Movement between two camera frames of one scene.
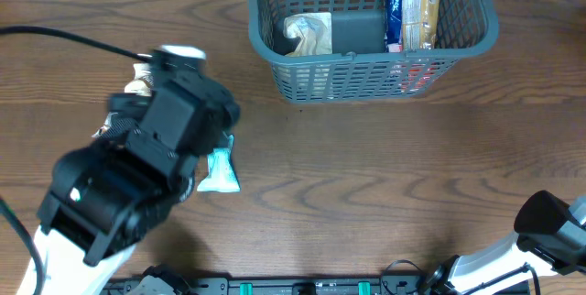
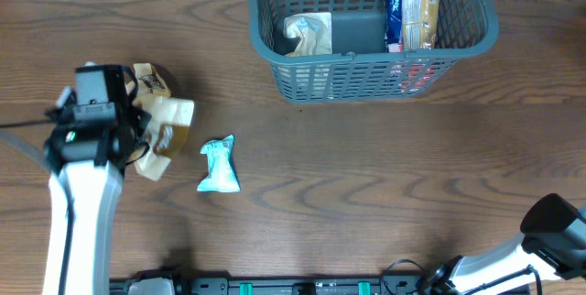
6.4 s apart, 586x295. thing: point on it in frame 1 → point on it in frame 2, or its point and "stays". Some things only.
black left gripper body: (130, 106) → (132, 118)
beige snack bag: (143, 85) stays
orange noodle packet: (421, 5) stays
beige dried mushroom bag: (315, 28) stays
